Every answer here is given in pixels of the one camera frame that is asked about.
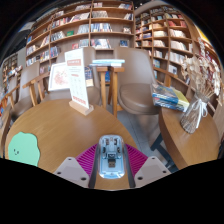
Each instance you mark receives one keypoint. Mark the wide wooden bookshelf unit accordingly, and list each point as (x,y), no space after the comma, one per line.
(83,30)

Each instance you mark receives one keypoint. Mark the white framed pink picture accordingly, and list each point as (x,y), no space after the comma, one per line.
(57,76)

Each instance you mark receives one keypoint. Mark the beige chair with wooden arms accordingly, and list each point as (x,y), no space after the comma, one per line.
(113,86)

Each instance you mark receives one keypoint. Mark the white sign on wooden base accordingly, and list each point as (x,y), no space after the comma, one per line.
(77,78)

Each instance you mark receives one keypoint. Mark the vase of cream dried flowers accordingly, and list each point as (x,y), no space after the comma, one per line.
(193,116)

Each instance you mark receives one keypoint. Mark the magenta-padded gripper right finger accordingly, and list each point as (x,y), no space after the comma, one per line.
(136,161)

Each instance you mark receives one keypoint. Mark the small distant wooden bookshelf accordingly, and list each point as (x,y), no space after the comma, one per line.
(10,65)

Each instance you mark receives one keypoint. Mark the round wooden side table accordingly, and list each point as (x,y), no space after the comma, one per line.
(4,133)
(190,143)

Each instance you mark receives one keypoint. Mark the transparent computer mouse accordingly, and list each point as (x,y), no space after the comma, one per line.
(111,156)

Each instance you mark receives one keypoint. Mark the beige upholstered chair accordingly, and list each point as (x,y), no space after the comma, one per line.
(136,90)
(28,80)

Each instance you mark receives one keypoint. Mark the stack of colourful books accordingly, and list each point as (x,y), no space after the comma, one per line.
(168,96)

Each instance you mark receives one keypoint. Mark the dark cover book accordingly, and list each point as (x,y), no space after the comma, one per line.
(88,76)

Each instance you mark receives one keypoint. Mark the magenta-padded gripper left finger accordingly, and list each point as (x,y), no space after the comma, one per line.
(86,161)

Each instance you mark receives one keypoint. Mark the green blob-shaped mouse pad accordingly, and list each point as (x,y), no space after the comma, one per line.
(23,150)

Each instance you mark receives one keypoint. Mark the stack of teal books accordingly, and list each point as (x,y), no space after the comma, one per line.
(108,62)

